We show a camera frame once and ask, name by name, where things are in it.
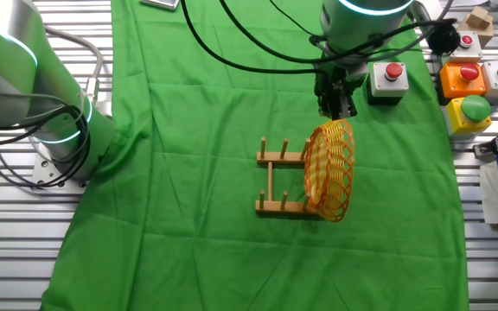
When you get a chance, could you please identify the white box large red button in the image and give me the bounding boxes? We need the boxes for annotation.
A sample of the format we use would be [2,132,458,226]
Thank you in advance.
[366,61,410,107]

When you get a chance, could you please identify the small cardboard box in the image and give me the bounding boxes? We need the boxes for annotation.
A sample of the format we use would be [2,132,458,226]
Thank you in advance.
[456,5,495,48]

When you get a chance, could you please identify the white box small red button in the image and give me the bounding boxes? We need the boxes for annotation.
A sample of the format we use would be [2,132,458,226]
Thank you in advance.
[447,30,483,65]

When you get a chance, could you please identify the yellow box green button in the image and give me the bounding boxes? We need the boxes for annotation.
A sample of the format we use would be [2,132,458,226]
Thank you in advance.
[444,94,493,142]

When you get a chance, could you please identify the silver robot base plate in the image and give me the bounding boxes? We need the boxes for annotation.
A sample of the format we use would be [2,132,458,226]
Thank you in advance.
[30,153,90,195]

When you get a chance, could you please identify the black base cable bundle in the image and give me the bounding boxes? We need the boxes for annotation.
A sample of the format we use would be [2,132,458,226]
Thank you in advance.
[0,103,93,189]

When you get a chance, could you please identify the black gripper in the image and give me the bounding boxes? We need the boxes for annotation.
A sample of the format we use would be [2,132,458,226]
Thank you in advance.
[313,63,366,122]

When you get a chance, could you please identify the green cloth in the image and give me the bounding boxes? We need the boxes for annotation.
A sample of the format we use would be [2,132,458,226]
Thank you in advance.
[40,0,470,311]

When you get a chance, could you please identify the orange yellow woven dish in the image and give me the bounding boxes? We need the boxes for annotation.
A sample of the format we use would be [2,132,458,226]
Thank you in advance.
[303,118,356,224]

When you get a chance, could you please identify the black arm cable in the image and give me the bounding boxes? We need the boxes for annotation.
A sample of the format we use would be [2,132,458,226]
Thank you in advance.
[179,0,324,75]
[217,0,458,65]

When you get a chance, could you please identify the orange box red button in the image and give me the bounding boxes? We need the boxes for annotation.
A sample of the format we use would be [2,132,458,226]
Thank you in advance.
[437,62,487,105]

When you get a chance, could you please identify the wooden peg dish rack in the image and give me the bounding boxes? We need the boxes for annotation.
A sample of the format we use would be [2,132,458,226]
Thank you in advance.
[255,136,323,217]

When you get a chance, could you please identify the silver kitchen scale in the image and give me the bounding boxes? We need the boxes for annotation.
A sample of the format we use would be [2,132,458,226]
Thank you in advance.
[139,0,181,11]

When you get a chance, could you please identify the grey base cable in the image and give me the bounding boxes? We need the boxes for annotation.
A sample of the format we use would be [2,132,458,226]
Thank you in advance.
[43,25,105,107]

